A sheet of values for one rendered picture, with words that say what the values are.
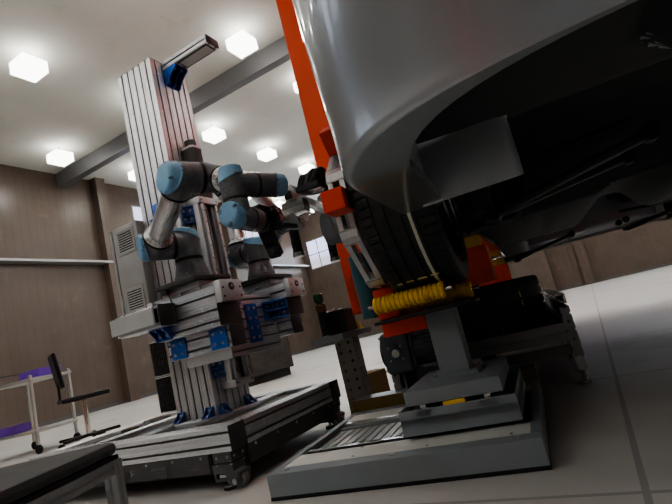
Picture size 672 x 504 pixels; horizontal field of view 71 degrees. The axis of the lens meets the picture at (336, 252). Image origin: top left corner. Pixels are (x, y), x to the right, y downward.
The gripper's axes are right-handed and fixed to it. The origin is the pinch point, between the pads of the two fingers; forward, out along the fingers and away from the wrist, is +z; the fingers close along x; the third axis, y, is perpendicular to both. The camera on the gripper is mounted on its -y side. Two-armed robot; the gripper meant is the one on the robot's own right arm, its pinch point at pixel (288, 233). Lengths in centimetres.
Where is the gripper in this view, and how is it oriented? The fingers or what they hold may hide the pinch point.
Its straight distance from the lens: 167.8
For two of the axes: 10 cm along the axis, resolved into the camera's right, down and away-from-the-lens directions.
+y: -2.4, -9.6, 1.7
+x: -8.9, 2.8, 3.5
